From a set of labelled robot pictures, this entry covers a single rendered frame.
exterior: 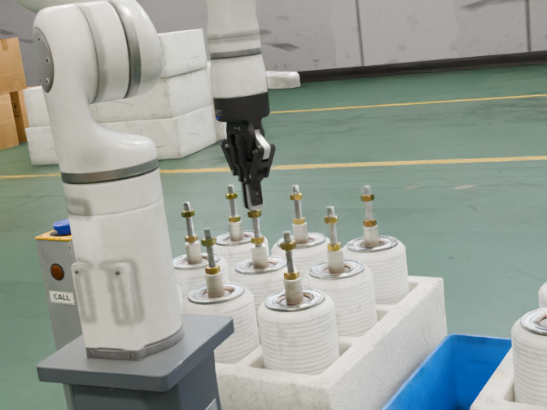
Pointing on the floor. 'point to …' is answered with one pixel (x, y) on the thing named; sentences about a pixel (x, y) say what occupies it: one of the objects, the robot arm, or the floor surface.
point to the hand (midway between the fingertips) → (252, 194)
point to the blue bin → (452, 373)
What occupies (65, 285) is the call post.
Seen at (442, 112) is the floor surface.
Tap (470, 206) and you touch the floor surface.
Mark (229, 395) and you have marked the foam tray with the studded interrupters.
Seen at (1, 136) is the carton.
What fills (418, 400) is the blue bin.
